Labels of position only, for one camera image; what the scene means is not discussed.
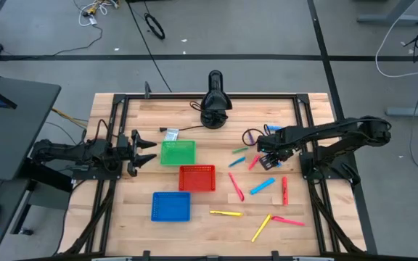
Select black aluminium rig frame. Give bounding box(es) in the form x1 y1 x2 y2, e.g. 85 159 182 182
58 92 368 261

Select blue plastic basket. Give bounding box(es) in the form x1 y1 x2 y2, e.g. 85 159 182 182
150 191 192 223

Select yellow highlighter marker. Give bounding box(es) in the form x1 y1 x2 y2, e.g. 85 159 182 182
250 214 272 243
209 210 244 218

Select yellow cable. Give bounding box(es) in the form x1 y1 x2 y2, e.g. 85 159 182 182
51 107 89 128

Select white paper packet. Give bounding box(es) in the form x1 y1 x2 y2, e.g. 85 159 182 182
163 128 180 141

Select black desk lamp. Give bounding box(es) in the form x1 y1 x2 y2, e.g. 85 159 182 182
199 70 234 130

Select black side desk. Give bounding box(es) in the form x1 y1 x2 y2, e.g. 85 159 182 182
0 74 75 261

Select green plastic basket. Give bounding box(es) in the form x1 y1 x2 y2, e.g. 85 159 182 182
160 140 197 167

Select white floor cable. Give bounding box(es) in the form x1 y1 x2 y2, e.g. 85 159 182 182
374 0 418 79

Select white cable bundle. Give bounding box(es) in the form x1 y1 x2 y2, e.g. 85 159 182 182
73 0 121 28

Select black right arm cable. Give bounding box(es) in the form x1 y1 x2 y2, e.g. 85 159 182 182
241 127 265 147

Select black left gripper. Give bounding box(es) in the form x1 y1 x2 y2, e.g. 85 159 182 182
115 129 158 178

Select black cable coil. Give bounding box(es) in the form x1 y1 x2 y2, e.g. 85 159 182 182
144 12 166 41

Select red plastic basket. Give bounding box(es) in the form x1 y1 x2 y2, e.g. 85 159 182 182
178 165 217 193

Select black lamp cable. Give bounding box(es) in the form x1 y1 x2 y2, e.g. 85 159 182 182
159 100 205 132

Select grey desk foot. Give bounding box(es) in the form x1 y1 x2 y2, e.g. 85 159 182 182
356 0 418 26
385 99 418 119

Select teal highlighter marker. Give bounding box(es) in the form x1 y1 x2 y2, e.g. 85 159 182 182
228 156 247 168

